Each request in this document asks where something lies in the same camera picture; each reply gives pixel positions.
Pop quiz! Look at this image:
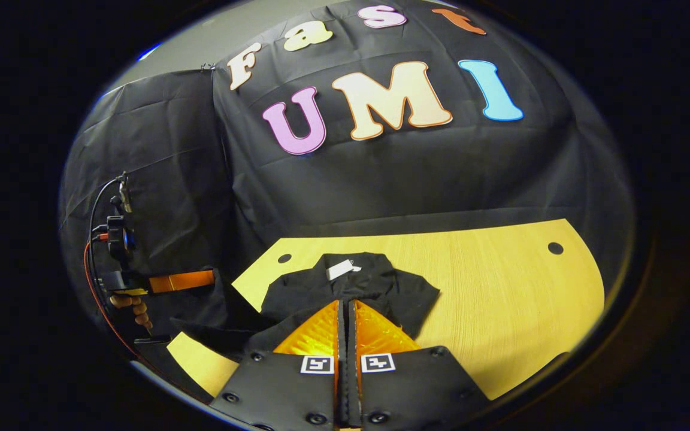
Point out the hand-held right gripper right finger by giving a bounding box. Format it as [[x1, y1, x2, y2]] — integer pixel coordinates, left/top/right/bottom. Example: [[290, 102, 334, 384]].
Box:
[[348, 299, 492, 431]]

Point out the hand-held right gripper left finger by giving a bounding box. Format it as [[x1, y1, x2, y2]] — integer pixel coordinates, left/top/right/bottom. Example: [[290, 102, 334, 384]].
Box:
[[210, 299, 346, 431]]

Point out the black button-up garment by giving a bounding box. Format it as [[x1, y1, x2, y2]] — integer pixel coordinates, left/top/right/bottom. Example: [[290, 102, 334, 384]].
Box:
[[168, 251, 441, 365]]

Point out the black backdrop cloth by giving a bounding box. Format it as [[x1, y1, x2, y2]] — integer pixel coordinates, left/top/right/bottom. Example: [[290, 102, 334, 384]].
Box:
[[57, 0, 636, 336]]

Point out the black cable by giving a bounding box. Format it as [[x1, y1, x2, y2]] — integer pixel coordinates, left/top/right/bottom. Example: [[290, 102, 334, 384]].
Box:
[[86, 177, 125, 312]]

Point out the red cable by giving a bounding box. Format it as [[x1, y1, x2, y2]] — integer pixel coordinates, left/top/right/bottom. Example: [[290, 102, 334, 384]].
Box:
[[83, 235, 142, 361]]

